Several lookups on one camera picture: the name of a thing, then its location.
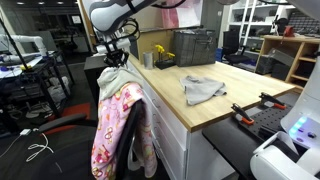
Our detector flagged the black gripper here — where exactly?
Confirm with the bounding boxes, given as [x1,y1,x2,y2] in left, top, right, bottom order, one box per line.
[103,49,130,70]

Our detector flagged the white towel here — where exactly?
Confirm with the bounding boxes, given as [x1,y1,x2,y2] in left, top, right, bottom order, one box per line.
[96,65,143,103]

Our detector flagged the grey towel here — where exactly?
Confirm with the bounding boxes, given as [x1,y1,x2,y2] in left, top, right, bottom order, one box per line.
[179,75,228,107]

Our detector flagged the small black cabinet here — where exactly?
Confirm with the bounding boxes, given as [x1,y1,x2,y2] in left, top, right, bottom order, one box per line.
[83,53,116,104]

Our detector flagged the metal cup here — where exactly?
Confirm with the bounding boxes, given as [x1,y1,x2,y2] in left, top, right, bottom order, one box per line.
[142,51,155,71]

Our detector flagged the tan box with dark panel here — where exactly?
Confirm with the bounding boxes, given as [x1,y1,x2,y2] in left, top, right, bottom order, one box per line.
[134,28,176,65]

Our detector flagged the yellow flowers in black tray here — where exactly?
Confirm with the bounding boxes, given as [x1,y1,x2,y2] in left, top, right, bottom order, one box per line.
[154,44,177,71]

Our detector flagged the pink patterned blanket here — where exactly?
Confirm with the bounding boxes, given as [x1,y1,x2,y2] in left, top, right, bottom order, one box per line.
[90,82,158,180]

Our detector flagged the pink plastic sheet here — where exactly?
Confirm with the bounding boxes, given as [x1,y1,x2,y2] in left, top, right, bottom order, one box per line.
[161,0,203,29]

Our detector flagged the black equipment cart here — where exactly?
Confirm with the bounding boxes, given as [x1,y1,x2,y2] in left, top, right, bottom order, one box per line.
[0,49,76,134]

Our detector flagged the grey fabric tote basket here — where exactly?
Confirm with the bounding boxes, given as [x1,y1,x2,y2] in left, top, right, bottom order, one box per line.
[172,28,218,68]

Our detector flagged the white paper sheet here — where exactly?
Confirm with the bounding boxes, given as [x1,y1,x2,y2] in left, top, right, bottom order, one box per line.
[175,5,203,28]

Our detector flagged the white drawer cabinet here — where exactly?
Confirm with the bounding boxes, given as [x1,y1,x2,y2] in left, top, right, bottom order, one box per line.
[125,59,234,180]

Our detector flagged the black mesh office chair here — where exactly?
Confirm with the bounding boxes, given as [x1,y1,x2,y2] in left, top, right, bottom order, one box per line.
[0,99,148,180]

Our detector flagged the black tripod stand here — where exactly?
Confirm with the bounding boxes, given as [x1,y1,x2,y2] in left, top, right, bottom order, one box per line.
[0,18,32,72]

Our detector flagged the black swivel chair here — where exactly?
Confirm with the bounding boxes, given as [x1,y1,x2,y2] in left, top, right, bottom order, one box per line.
[222,30,252,66]

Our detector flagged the black orange bar clamp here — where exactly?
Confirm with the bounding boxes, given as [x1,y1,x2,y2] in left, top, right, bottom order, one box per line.
[230,102,255,126]
[258,92,287,110]

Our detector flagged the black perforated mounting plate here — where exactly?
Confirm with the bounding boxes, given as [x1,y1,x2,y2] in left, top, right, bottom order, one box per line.
[234,99,294,143]

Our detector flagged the black storage bin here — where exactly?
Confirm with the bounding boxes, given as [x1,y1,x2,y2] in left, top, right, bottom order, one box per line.
[271,61,292,81]

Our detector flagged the grey storage bin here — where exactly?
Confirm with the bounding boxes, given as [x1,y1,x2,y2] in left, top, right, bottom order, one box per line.
[268,47,296,67]

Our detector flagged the red tool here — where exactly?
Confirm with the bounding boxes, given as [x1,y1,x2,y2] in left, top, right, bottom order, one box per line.
[283,24,296,37]

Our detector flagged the wooden shelf unit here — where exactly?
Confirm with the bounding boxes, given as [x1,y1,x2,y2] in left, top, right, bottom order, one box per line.
[254,33,320,93]

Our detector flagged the dark parts organiser rack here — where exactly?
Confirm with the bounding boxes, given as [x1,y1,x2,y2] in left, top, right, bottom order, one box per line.
[288,9,320,34]

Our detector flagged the wooden door frame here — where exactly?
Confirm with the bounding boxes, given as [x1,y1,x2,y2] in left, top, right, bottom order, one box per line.
[77,0,99,54]

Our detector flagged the white charger cable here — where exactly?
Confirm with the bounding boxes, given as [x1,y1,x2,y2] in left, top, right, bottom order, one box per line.
[0,129,56,164]

